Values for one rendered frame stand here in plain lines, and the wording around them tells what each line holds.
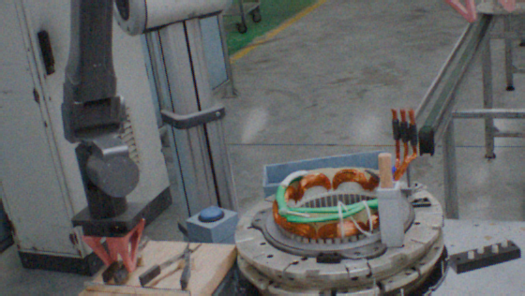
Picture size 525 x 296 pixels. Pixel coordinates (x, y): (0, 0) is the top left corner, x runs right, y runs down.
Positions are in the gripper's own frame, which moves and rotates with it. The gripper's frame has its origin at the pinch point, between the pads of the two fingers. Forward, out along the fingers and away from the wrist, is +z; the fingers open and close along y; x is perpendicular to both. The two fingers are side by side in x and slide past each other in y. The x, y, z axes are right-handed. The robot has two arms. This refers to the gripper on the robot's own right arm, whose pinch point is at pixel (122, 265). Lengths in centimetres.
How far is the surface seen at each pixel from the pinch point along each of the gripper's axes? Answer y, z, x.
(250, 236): 17.8, -0.9, 9.1
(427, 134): 25, 30, 143
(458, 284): 44, 30, 48
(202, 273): 12.0, 2.2, 2.6
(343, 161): 22, 2, 48
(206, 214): 2.2, 3.5, 26.1
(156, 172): -130, 78, 231
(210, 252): 10.5, 2.0, 9.0
